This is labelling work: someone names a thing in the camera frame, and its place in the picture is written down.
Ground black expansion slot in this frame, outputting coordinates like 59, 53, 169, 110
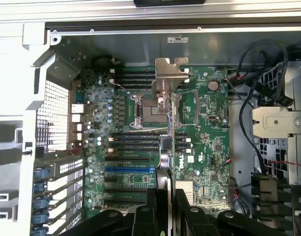
104, 188, 149, 194
104, 157, 151, 162
103, 200, 148, 207

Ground blue expansion slot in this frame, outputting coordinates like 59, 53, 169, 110
103, 167, 157, 174

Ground black RAM slot white latches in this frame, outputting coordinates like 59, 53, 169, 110
108, 138, 192, 144
108, 148, 192, 154
109, 68, 190, 75
109, 78, 156, 84

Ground blue slot retainer clip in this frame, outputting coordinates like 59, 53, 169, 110
31, 226, 50, 236
31, 211, 50, 224
33, 168, 48, 178
32, 181, 48, 193
32, 197, 51, 209

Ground silver finned chipset heatsink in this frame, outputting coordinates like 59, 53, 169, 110
175, 180, 197, 205

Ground green Dell motherboard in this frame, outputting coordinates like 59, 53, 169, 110
71, 64, 232, 217

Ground grey metal PC case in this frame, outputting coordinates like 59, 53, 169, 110
0, 21, 301, 236

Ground silver rear port block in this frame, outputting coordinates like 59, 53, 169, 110
70, 103, 85, 142

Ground grey metal disk bay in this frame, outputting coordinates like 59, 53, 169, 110
252, 106, 301, 139

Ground round black case speaker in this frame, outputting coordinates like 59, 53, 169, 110
91, 55, 113, 67

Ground white label sticker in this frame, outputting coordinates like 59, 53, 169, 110
166, 36, 190, 44

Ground CPU socket with metal frame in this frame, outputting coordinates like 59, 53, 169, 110
129, 90, 201, 130

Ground red wire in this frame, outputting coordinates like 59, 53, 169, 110
265, 160, 301, 171

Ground thick black cable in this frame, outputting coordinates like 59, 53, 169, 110
235, 39, 289, 177

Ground black cable plug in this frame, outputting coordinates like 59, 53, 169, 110
277, 95, 295, 108

